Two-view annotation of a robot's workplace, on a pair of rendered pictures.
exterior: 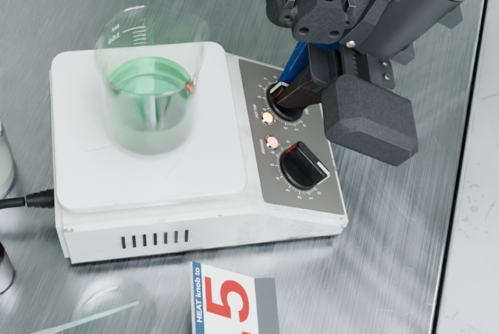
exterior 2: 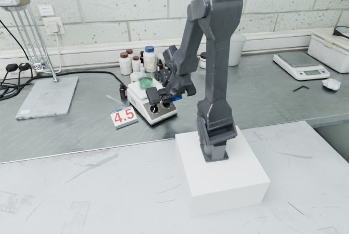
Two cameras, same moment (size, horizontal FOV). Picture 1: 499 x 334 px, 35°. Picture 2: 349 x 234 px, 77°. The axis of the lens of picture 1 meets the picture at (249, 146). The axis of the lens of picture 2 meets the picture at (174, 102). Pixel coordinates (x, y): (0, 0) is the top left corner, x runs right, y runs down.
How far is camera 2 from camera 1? 0.71 m
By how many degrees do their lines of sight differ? 50
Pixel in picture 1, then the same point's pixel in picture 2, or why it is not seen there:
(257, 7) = (191, 103)
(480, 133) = not seen: hidden behind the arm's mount
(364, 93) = (153, 89)
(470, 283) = (152, 145)
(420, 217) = (162, 135)
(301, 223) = (145, 113)
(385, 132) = (149, 94)
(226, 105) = not seen: hidden behind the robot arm
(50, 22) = not seen: hidden behind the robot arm
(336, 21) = (157, 76)
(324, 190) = (153, 114)
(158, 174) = (137, 90)
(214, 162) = (143, 93)
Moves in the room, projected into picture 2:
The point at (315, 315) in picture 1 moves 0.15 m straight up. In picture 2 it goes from (134, 128) to (129, 95)
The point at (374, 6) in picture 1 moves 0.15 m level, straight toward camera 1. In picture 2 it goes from (164, 79) to (120, 82)
